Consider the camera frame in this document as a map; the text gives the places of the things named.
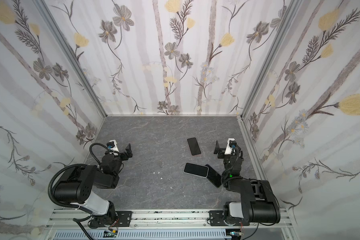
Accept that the aluminium mounting rail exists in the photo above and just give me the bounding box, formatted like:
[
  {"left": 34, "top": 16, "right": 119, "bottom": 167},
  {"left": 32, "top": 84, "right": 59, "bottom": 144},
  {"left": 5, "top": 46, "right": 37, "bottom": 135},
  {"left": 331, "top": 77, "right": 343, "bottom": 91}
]
[{"left": 46, "top": 209, "right": 293, "bottom": 230}]

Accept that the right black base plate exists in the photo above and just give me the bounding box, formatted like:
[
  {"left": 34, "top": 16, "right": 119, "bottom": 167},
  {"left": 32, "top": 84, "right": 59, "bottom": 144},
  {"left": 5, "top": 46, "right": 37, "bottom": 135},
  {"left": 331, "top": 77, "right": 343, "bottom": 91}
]
[{"left": 207, "top": 210, "right": 226, "bottom": 227}]

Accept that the white slotted cable duct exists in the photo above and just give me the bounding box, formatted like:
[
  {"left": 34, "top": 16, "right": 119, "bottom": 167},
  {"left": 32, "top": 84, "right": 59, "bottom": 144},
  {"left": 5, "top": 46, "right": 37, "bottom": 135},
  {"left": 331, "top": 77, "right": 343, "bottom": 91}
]
[{"left": 53, "top": 229, "right": 232, "bottom": 240}]

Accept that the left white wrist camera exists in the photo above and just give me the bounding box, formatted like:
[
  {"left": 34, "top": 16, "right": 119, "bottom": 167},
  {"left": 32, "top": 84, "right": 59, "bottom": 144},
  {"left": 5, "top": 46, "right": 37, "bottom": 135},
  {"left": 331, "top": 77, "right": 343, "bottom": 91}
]
[{"left": 107, "top": 140, "right": 119, "bottom": 152}]

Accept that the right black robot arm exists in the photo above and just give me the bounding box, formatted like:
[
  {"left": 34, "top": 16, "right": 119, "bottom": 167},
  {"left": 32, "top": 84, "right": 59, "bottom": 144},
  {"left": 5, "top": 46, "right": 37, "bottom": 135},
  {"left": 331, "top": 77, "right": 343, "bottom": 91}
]
[{"left": 211, "top": 138, "right": 281, "bottom": 226}]

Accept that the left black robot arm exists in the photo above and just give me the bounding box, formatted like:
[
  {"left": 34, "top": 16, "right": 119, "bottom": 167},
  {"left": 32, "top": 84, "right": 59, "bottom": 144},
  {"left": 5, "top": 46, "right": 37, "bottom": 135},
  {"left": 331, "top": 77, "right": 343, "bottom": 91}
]
[{"left": 48, "top": 140, "right": 133, "bottom": 230}]

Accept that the phone in pink case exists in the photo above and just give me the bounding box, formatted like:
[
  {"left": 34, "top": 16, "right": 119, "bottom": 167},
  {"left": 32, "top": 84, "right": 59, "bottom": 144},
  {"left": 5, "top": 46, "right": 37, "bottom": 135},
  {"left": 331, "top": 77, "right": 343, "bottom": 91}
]
[{"left": 187, "top": 138, "right": 202, "bottom": 156}]

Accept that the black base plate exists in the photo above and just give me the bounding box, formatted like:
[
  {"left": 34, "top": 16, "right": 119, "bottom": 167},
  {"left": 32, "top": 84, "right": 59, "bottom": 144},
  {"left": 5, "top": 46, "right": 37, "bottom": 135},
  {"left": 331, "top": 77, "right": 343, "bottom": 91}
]
[
  {"left": 116, "top": 211, "right": 133, "bottom": 228},
  {"left": 207, "top": 210, "right": 226, "bottom": 227}
]

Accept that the black phone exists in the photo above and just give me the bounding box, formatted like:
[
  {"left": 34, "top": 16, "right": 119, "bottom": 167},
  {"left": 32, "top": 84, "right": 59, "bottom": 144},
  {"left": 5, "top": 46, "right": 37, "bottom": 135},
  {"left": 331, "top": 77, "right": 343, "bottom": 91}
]
[
  {"left": 184, "top": 163, "right": 209, "bottom": 178},
  {"left": 206, "top": 164, "right": 222, "bottom": 188}
]

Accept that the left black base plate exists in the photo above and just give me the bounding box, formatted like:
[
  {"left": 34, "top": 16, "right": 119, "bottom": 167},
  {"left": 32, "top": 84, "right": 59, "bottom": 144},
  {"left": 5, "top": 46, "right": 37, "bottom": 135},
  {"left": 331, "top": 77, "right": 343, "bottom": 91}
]
[{"left": 116, "top": 211, "right": 133, "bottom": 228}]

